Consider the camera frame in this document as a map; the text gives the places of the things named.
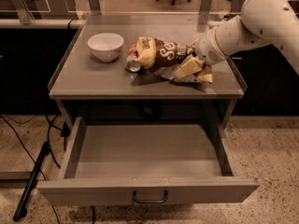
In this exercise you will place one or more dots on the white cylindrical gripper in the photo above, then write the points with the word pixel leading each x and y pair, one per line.
pixel 207 48

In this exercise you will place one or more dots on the brown chip bag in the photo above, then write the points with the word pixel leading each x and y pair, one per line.
pixel 162 58

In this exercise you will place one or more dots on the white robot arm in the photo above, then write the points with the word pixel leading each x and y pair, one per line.
pixel 261 22

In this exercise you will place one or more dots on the grey cabinet counter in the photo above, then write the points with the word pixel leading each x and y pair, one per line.
pixel 80 76

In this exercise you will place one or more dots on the grey open drawer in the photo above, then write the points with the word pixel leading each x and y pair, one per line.
pixel 105 162

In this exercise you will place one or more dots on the orange soda can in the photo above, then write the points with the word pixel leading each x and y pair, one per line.
pixel 132 64

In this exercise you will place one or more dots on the white ceramic bowl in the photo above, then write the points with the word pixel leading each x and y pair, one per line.
pixel 106 47

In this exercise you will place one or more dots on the black bar on floor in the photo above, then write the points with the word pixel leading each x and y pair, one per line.
pixel 21 208

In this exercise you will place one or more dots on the black drawer handle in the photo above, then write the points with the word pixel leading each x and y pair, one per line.
pixel 150 197

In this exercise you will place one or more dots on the white horizontal rail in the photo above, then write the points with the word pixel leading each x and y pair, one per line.
pixel 40 23

